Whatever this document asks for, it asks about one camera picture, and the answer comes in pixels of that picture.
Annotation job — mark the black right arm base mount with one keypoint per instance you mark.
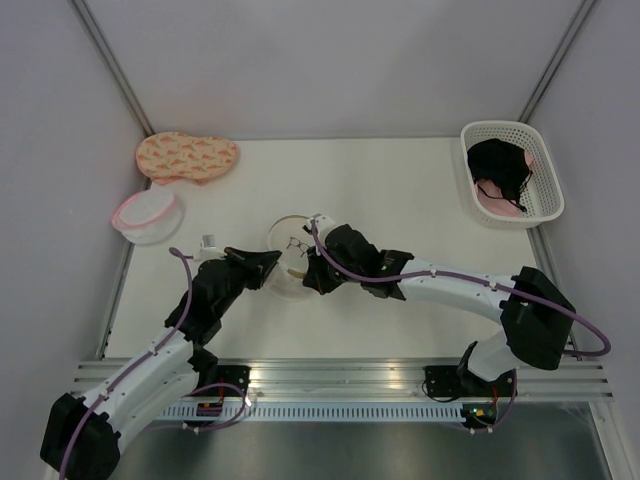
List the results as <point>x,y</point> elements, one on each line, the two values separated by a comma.
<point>447,383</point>

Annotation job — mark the black bra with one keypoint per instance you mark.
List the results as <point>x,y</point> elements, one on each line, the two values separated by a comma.
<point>492,147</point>

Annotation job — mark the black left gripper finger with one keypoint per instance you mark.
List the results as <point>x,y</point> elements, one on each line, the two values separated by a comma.
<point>265,276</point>
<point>263,259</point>

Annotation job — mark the pink trimmed mesh laundry bag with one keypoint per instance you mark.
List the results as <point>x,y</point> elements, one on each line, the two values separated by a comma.
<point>149,216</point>

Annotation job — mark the orange patterned laundry bag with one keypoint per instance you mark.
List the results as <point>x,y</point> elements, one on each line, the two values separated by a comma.
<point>170,156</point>

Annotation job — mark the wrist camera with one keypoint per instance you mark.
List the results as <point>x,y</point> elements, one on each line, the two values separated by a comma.
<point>208,250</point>
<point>320,223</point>

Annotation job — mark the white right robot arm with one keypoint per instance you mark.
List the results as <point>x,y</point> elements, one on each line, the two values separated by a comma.
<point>533,316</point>

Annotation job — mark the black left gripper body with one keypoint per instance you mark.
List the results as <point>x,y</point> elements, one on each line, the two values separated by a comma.
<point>241,276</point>

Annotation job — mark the cream mesh laundry bag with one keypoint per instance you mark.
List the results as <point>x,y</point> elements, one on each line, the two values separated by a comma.
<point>288,236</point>

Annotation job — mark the pink bra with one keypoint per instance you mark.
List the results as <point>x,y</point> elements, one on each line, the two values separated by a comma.
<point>500,182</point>

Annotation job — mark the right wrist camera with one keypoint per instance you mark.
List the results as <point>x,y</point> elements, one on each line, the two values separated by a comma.
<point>320,223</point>

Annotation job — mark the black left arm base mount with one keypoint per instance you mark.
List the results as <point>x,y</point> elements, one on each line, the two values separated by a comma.
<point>231,381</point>

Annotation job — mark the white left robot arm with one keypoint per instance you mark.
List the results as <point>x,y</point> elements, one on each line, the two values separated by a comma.
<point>86,435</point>

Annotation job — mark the white slotted cable duct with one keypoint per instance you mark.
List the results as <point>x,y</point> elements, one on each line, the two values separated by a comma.
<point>318,412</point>

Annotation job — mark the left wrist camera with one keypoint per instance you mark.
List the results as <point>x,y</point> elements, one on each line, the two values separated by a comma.
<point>208,250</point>

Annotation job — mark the white plastic basket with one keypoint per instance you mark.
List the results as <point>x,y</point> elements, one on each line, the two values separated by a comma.
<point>543,197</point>

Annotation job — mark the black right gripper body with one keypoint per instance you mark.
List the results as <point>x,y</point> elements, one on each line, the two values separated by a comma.
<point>326,278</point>

